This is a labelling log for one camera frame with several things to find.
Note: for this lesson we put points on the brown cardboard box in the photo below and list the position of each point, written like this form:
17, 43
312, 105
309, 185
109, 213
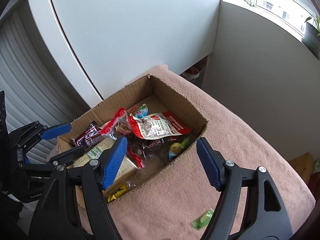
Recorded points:
161, 94

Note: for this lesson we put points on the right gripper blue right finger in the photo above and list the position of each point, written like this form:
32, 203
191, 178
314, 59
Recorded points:
265, 215

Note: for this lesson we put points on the potted spider plant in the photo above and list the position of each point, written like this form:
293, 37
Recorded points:
311, 35

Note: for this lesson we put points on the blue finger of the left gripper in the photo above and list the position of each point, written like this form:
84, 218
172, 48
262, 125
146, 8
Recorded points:
68, 157
55, 131

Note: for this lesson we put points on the yellow candy packet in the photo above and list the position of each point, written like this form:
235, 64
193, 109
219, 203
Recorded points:
118, 192

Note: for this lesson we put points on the snickers bar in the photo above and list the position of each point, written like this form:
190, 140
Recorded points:
90, 137

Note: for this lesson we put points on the clear bag red nuts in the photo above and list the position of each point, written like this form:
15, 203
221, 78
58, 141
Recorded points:
117, 126

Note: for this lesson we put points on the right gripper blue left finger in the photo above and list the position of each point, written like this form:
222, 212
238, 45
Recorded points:
57, 216

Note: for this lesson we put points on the white window frame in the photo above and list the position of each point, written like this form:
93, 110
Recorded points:
297, 14

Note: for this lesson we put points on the white cabinet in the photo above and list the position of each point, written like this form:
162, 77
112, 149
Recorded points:
101, 45

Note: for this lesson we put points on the dark dried fruit bag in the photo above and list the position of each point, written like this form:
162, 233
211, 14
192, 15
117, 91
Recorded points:
141, 151

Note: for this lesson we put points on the green candy clear wrapper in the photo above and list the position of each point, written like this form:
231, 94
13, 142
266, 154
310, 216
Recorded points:
203, 221

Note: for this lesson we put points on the red silver snack pouch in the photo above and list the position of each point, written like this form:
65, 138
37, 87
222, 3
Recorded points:
157, 126

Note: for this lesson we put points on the clear cracker pack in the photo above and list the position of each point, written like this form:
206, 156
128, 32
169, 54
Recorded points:
111, 157

